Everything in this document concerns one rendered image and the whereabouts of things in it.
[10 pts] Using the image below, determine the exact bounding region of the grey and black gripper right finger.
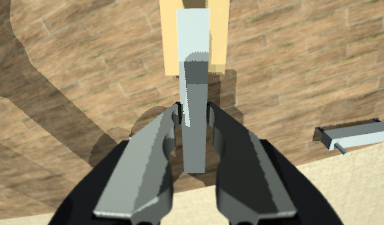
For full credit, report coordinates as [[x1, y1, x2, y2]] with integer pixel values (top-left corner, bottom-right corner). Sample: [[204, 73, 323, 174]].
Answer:
[[206, 101, 344, 225]]

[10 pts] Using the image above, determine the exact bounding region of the grey square stick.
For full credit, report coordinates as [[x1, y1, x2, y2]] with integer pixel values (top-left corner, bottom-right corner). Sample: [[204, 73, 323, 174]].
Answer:
[[176, 8, 210, 173]]

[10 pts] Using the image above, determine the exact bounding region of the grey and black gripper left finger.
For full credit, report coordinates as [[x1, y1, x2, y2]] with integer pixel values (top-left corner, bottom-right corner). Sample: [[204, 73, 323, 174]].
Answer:
[[48, 101, 182, 225]]

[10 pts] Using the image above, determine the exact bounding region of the pale grey bar with small pegs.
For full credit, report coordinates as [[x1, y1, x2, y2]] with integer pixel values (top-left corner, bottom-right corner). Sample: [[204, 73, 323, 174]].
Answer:
[[317, 117, 384, 156]]

